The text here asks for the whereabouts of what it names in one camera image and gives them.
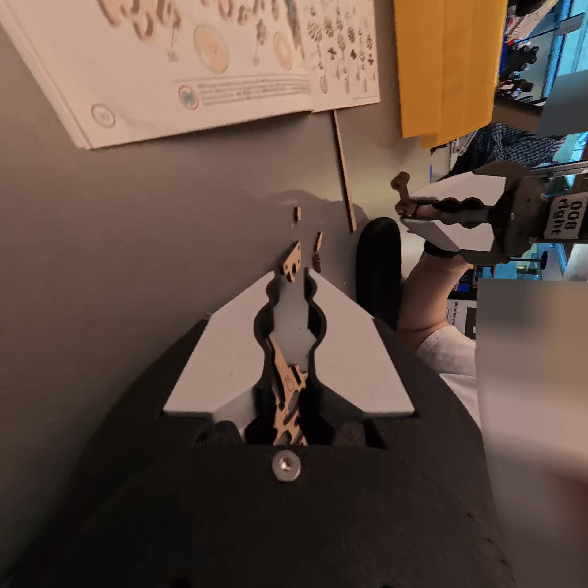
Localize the thin wooden strip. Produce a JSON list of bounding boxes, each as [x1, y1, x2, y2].
[[332, 110, 358, 233]]

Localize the person's right forearm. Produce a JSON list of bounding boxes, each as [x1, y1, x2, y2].
[[396, 250, 474, 352]]

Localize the black dumbbells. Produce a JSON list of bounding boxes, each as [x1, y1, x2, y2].
[[498, 41, 543, 97]]

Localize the wooden bracket plate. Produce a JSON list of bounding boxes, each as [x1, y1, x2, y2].
[[281, 240, 304, 282]]

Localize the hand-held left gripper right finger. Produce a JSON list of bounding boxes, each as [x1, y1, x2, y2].
[[303, 269, 415, 445]]

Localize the black white marker sign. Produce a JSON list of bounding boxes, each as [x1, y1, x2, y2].
[[446, 299, 478, 341]]

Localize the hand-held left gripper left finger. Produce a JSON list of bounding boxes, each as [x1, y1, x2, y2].
[[163, 271, 282, 445]]

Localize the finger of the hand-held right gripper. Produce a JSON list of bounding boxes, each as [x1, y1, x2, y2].
[[399, 216, 499, 253], [406, 171, 508, 205]]

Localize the open instruction booklet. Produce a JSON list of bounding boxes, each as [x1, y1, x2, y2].
[[0, 0, 382, 150]]

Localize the punched wooden part sheet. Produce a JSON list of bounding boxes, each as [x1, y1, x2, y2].
[[268, 334, 309, 446]]

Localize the person's right hand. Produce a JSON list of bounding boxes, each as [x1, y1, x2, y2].
[[423, 238, 462, 259]]

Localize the yellow plastic bin stack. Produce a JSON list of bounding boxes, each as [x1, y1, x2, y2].
[[394, 0, 510, 149]]

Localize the wooden link arm piece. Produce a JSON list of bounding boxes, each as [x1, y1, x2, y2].
[[390, 171, 419, 217]]

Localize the person's black trousers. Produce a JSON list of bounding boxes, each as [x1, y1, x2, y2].
[[356, 217, 402, 330]]

